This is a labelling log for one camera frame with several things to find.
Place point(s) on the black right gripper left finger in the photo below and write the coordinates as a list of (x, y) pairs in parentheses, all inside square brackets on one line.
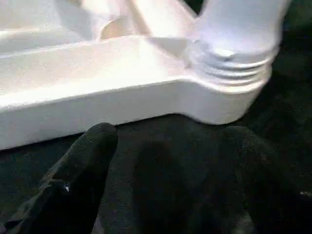
[(68, 190)]

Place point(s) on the white plastic table leg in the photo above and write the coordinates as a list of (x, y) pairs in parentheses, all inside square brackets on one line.
[(231, 31)]

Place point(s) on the black mat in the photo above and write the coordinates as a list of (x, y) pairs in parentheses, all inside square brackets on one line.
[(170, 158)]

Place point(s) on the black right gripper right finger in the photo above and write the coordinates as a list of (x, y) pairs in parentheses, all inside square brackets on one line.
[(268, 195)]

